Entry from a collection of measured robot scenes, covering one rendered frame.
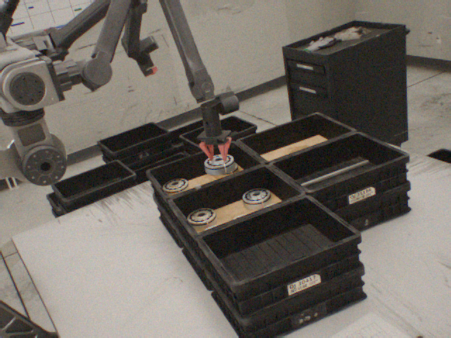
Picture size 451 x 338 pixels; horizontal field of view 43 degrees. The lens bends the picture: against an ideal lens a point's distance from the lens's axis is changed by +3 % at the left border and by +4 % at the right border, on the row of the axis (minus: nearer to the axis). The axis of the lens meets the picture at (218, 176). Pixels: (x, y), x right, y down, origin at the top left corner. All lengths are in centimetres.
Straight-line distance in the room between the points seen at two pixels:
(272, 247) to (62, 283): 80
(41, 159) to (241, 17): 381
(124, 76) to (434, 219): 351
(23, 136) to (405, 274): 129
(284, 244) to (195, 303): 34
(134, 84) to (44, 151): 321
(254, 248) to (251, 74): 401
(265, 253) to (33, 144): 85
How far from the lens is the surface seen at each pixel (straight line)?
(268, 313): 159
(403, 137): 401
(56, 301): 209
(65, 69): 170
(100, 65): 171
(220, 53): 547
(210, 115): 182
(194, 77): 181
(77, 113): 502
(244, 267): 173
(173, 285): 195
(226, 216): 199
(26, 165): 198
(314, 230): 184
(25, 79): 168
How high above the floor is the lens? 183
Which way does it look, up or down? 26 degrees down
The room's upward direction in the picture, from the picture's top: 12 degrees counter-clockwise
